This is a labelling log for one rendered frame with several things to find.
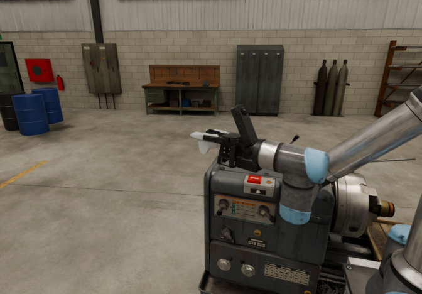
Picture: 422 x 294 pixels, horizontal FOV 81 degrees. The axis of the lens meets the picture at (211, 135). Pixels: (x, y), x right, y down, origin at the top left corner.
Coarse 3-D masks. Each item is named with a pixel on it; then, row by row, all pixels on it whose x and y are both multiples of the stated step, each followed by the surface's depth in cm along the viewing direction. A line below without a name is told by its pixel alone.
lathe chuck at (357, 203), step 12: (348, 180) 116; (360, 180) 116; (348, 192) 113; (360, 192) 112; (348, 204) 111; (360, 204) 110; (348, 216) 111; (360, 216) 110; (348, 228) 113; (360, 228) 111
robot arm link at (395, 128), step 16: (416, 96) 50; (400, 112) 53; (416, 112) 50; (368, 128) 58; (384, 128) 54; (400, 128) 52; (416, 128) 51; (352, 144) 59; (368, 144) 57; (384, 144) 55; (400, 144) 55; (336, 160) 62; (352, 160) 60; (368, 160) 59; (336, 176) 63
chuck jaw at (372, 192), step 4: (360, 188) 113; (364, 188) 113; (368, 188) 114; (372, 188) 114; (364, 192) 112; (368, 192) 113; (372, 192) 113; (372, 196) 112; (376, 196) 112; (372, 200) 115; (376, 200) 115; (380, 200) 117; (372, 204) 117; (376, 204) 116; (380, 204) 116
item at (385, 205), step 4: (384, 200) 120; (384, 204) 118; (388, 204) 118; (392, 204) 118; (372, 208) 119; (376, 208) 119; (380, 208) 118; (384, 208) 117; (388, 208) 117; (392, 208) 117; (372, 212) 121; (376, 212) 120; (380, 212) 117; (384, 212) 117; (388, 212) 117; (392, 212) 117; (380, 216) 120; (384, 216) 118; (388, 216) 118; (392, 216) 118
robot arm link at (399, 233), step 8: (400, 224) 63; (408, 224) 64; (392, 232) 61; (400, 232) 59; (408, 232) 60; (392, 240) 60; (400, 240) 58; (392, 248) 59; (400, 248) 58; (384, 256) 62
